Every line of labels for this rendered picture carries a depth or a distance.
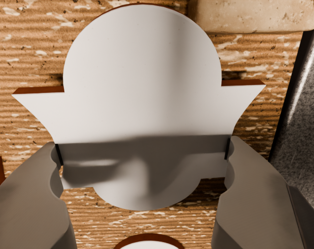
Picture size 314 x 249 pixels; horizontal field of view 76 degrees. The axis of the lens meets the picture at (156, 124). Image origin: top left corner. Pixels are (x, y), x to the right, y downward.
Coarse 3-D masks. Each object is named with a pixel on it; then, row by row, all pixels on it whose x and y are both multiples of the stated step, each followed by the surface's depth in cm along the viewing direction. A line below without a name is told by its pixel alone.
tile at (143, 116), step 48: (96, 48) 8; (144, 48) 9; (192, 48) 9; (48, 96) 10; (96, 96) 10; (144, 96) 10; (192, 96) 10; (240, 96) 11; (96, 144) 12; (144, 144) 12; (192, 144) 12; (96, 192) 14; (144, 192) 15
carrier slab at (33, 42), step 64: (0, 0) 11; (64, 0) 11; (128, 0) 11; (0, 64) 12; (64, 64) 12; (256, 64) 12; (0, 128) 14; (256, 128) 14; (64, 192) 16; (192, 192) 17
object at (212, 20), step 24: (192, 0) 10; (216, 0) 9; (240, 0) 9; (264, 0) 9; (288, 0) 9; (312, 0) 9; (216, 24) 9; (240, 24) 9; (264, 24) 9; (288, 24) 9; (312, 24) 9
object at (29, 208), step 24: (48, 144) 11; (24, 168) 9; (48, 168) 9; (0, 192) 8; (24, 192) 8; (48, 192) 8; (0, 216) 7; (24, 216) 7; (48, 216) 7; (0, 240) 6; (24, 240) 6; (48, 240) 6; (72, 240) 7
